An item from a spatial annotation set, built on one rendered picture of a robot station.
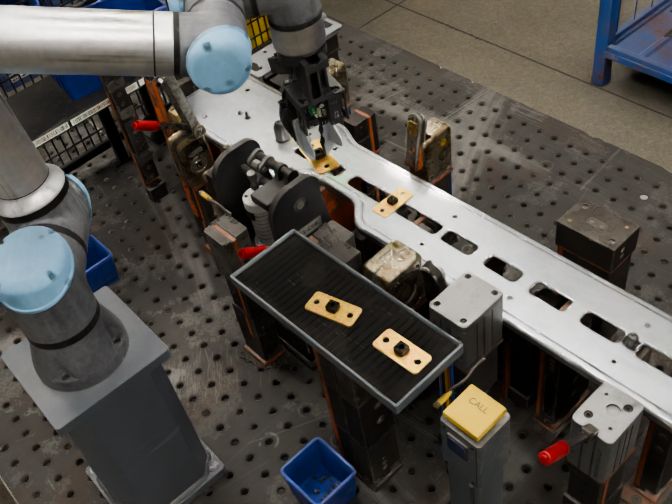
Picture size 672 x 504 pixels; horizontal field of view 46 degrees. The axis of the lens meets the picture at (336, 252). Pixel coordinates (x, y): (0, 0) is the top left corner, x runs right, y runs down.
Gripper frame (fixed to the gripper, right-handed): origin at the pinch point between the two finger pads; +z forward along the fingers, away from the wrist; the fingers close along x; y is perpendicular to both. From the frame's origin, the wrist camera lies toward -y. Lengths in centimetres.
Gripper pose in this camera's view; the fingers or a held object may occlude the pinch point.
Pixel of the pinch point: (317, 148)
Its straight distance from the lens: 127.6
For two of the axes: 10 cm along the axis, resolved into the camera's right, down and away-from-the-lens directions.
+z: 1.4, 6.8, 7.2
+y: 4.3, 6.1, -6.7
